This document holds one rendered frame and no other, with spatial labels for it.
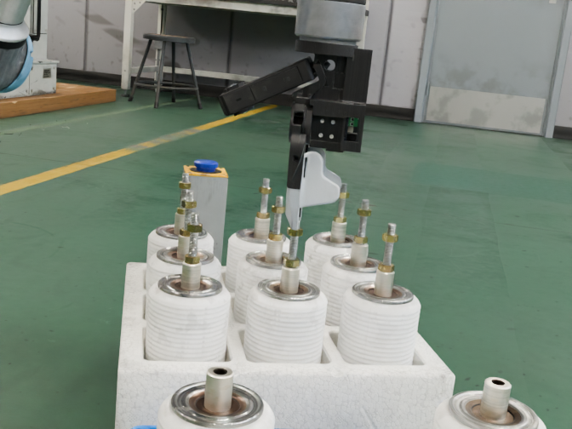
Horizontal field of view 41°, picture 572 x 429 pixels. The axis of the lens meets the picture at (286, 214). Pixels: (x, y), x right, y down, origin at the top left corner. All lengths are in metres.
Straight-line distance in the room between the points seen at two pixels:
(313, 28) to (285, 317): 0.32
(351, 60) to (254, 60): 5.20
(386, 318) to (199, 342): 0.22
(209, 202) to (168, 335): 0.43
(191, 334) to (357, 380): 0.20
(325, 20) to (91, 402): 0.66
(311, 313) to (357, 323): 0.06
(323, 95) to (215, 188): 0.44
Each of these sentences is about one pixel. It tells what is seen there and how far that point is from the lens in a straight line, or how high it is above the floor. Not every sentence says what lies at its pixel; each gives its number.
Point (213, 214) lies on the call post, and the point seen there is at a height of 0.25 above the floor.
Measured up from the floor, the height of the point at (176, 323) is 0.22.
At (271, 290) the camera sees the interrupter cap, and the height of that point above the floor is 0.25.
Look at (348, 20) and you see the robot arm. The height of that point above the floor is 0.57.
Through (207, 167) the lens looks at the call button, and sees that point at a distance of 1.28.
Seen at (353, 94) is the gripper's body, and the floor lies 0.49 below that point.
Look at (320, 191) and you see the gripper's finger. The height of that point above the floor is 0.38.
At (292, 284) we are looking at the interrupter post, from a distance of 0.92.
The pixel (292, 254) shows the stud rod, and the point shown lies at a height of 0.30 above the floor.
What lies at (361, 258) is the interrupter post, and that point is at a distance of 1.06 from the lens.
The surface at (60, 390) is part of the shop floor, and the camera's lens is 1.23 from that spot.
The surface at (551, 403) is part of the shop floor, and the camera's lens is 1.38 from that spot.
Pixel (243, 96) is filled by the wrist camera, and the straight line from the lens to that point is 0.88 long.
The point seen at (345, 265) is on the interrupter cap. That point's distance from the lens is 1.05.
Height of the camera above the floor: 0.55
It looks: 13 degrees down
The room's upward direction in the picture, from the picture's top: 6 degrees clockwise
